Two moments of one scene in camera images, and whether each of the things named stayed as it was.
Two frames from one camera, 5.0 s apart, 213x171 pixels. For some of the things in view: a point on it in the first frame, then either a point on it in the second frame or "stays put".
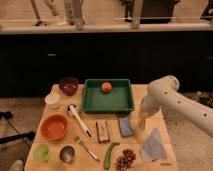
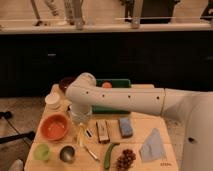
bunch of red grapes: [126, 160] stays put
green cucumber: [108, 154] stays put
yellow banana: [140, 124] to [81, 134]
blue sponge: [125, 126] stays put
